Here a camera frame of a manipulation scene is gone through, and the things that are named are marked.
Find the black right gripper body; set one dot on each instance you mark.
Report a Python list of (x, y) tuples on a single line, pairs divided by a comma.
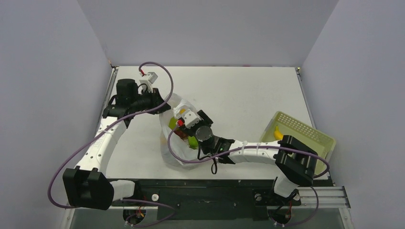
[(204, 117)]

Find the white plastic bag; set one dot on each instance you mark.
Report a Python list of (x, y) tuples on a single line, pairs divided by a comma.
[(179, 146)]

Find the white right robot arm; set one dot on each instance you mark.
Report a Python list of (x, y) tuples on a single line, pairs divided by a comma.
[(295, 160)]

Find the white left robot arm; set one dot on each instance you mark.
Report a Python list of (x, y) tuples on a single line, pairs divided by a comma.
[(86, 184)]

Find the green halved fake fruit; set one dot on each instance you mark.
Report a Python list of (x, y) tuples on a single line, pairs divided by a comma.
[(192, 142)]

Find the red fake fruit in bag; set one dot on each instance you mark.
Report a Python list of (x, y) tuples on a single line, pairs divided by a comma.
[(182, 135)]

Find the yellow fake banana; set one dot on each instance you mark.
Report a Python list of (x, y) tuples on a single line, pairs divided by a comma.
[(277, 133)]

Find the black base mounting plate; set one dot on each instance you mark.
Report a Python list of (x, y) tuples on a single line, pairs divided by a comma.
[(199, 199)]

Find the yellow-green perforated plastic basket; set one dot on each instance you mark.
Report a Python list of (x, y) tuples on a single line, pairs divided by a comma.
[(288, 125)]

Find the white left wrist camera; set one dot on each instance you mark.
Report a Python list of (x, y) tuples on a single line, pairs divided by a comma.
[(148, 79)]

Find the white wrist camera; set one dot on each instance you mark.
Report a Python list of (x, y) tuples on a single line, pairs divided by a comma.
[(190, 118), (148, 79)]

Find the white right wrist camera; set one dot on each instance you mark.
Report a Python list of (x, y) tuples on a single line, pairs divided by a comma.
[(190, 118)]

